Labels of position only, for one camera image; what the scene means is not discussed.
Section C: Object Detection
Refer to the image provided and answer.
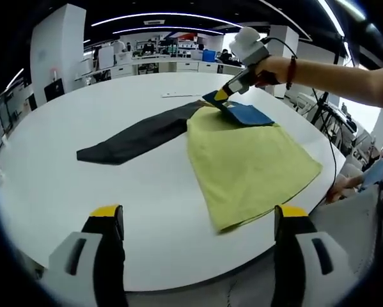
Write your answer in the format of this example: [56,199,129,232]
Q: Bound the white ceiling light strip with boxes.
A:
[112,26,224,35]
[91,12,244,28]
[5,67,24,91]
[317,0,346,36]

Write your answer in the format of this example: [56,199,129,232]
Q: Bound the white flat strip with holes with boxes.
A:
[161,91,200,98]

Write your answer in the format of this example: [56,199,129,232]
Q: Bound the long white counter with drawers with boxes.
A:
[74,54,244,81]

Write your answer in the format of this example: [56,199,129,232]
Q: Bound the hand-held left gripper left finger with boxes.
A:
[47,203,129,307]

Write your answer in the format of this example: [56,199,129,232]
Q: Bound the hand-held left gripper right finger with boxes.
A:
[270,204,352,307]

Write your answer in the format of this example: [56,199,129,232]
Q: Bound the tall white appliance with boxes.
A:
[98,45,115,70]

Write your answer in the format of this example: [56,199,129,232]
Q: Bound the red and blue wall banner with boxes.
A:
[165,31,199,41]

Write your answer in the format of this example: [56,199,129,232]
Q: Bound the yellow blue grey garment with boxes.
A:
[75,90,323,236]

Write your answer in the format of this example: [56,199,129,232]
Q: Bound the black cabinet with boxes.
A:
[43,79,65,104]

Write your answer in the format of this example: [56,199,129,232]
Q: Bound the white storage box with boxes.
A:
[116,52,133,66]

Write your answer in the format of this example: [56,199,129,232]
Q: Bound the dark red bead bracelet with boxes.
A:
[285,55,299,90]

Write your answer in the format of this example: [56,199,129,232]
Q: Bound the person's right hand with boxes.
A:
[254,55,292,90]

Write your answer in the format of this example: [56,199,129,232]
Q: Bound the black framed glass partition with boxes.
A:
[0,89,36,136]

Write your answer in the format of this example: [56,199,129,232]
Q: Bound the black tripod stand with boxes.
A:
[309,88,360,142]

